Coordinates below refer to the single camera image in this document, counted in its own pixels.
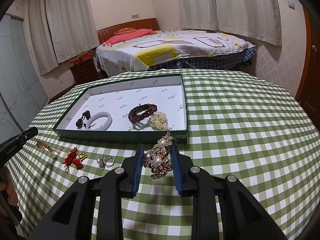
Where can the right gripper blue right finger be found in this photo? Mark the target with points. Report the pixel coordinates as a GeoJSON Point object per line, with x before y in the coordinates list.
{"type": "Point", "coordinates": [176, 168]}

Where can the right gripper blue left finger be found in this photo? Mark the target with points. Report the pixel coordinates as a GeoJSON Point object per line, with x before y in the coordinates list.
{"type": "Point", "coordinates": [138, 164]}

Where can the pearl gold brooch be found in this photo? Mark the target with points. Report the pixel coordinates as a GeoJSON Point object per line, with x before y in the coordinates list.
{"type": "Point", "coordinates": [157, 158]}

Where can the white jade bangle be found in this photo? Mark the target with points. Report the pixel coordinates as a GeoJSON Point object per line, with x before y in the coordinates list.
{"type": "Point", "coordinates": [101, 121]}

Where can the gold charm red knot tassel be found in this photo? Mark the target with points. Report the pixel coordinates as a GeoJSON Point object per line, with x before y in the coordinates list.
{"type": "Point", "coordinates": [72, 159]}

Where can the green jewelry tray box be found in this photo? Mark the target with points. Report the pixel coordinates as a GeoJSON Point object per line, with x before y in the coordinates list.
{"type": "Point", "coordinates": [118, 98]}

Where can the person left hand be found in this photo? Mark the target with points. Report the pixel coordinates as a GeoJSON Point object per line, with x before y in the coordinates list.
{"type": "Point", "coordinates": [9, 188]}

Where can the frosted glass wardrobe door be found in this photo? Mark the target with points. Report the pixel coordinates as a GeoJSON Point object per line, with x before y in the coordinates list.
{"type": "Point", "coordinates": [22, 95]}

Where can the gold ingot red knot charm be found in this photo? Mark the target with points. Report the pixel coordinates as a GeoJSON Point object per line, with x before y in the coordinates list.
{"type": "Point", "coordinates": [82, 156]}

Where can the green checkered tablecloth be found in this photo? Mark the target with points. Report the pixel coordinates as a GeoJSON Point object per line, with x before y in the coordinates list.
{"type": "Point", "coordinates": [237, 124]}

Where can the dark wooden nightstand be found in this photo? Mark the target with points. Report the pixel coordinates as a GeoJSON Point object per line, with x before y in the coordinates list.
{"type": "Point", "coordinates": [84, 72]}

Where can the bed with patterned sheet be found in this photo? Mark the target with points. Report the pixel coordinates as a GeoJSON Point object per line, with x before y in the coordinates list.
{"type": "Point", "coordinates": [142, 53]}

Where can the red items on nightstand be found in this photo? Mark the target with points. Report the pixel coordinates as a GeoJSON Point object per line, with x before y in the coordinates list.
{"type": "Point", "coordinates": [83, 56]}

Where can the pink pillow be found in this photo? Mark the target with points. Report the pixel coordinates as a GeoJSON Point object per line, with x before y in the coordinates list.
{"type": "Point", "coordinates": [128, 36]}

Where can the left white curtain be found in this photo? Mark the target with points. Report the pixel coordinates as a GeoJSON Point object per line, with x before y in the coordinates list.
{"type": "Point", "coordinates": [60, 30]}

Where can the white curtain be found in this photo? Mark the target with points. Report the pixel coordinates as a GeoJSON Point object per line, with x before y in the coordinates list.
{"type": "Point", "coordinates": [257, 19]}
{"type": "Point", "coordinates": [60, 30]}

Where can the orange cushion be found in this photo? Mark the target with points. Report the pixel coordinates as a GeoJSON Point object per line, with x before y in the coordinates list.
{"type": "Point", "coordinates": [125, 31]}

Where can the brown wooden door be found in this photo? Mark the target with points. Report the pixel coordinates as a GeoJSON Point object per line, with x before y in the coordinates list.
{"type": "Point", "coordinates": [308, 90]}

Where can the right white curtain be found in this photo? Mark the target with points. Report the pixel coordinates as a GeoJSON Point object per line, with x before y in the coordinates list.
{"type": "Point", "coordinates": [257, 19]}

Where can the wall light switch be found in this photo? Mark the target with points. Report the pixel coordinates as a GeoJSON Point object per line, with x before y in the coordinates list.
{"type": "Point", "coordinates": [291, 5]}

